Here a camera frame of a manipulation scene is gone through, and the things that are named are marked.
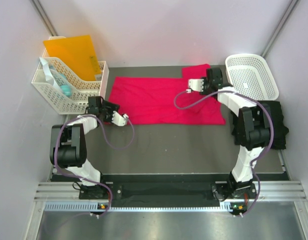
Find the red t shirt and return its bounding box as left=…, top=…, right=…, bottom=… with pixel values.
left=109, top=63, right=226, bottom=125

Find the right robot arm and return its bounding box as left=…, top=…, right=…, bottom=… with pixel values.
left=199, top=68, right=273, bottom=200

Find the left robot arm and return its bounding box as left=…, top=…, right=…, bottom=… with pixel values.
left=49, top=96, right=120, bottom=199

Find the white file organizer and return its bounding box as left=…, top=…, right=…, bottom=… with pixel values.
left=31, top=36, right=110, bottom=115

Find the teal object in organizer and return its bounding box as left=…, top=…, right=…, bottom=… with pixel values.
left=47, top=65, right=72, bottom=98

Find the white plastic basket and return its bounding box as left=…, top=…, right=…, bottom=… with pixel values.
left=225, top=53, right=279, bottom=101

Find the orange plastic folder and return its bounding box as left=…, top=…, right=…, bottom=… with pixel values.
left=43, top=35, right=102, bottom=82

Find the black folded t shirt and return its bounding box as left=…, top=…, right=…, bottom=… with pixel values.
left=231, top=101, right=289, bottom=151

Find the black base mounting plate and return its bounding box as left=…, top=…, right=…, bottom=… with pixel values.
left=78, top=182, right=257, bottom=201

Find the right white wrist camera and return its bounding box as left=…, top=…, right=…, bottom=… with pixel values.
left=186, top=78, right=204, bottom=93

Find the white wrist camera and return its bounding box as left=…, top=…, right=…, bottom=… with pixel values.
left=111, top=111, right=129, bottom=127
left=186, top=78, right=204, bottom=93

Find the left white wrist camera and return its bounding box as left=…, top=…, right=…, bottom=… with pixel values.
left=111, top=111, right=129, bottom=127

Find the grey slotted cable duct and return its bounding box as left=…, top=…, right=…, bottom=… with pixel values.
left=44, top=200, right=243, bottom=213

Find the aluminium frame rail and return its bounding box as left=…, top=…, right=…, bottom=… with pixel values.
left=34, top=181, right=307, bottom=202

